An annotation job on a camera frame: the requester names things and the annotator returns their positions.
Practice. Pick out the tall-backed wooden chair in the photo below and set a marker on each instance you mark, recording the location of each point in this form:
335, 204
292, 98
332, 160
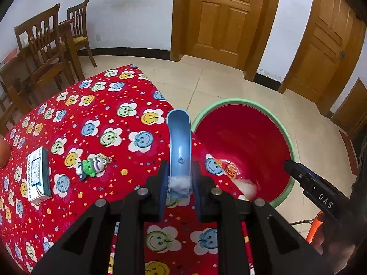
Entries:
43, 45

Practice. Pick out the orange plastic object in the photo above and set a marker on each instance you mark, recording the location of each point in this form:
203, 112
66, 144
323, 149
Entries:
314, 226

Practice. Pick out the narrow wooden door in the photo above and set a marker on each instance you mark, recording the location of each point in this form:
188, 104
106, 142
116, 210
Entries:
351, 108

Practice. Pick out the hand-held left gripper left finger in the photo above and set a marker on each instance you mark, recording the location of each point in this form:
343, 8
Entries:
162, 196

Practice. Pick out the red apple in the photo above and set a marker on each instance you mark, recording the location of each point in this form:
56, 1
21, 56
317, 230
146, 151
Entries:
4, 152

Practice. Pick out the blue curved plastic piece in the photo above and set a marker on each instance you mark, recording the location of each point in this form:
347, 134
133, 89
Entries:
178, 137

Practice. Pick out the red floor mat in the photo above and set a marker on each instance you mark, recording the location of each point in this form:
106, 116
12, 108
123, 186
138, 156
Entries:
348, 149

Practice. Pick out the white tissue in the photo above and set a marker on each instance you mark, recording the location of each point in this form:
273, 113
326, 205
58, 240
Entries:
248, 189

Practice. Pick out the wooden chair with yellow cushion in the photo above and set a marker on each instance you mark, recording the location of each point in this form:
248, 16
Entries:
78, 31

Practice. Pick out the wooden door with round knob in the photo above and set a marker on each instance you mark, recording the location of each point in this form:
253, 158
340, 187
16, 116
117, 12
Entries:
324, 43

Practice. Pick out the white and teal medicine box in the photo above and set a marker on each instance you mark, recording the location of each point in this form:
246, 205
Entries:
38, 174

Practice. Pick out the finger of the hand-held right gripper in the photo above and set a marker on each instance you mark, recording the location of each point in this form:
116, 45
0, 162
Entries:
298, 173

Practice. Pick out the red basin with green rim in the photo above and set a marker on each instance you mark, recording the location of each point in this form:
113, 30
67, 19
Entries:
243, 137

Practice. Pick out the white cotton wad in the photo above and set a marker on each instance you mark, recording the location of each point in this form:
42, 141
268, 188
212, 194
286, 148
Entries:
179, 183

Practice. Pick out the green toy figure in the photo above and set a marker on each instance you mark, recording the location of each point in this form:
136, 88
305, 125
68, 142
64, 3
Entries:
93, 166

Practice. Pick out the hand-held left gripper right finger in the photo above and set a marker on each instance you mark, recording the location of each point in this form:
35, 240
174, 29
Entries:
198, 200

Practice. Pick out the red floral tablecloth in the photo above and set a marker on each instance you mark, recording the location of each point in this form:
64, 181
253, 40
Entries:
109, 114

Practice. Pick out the orange cardboard box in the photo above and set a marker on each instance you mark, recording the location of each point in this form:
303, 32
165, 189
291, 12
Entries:
231, 170

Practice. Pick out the wooden dining table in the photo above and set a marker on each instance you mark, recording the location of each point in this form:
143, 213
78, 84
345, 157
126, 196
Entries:
13, 71

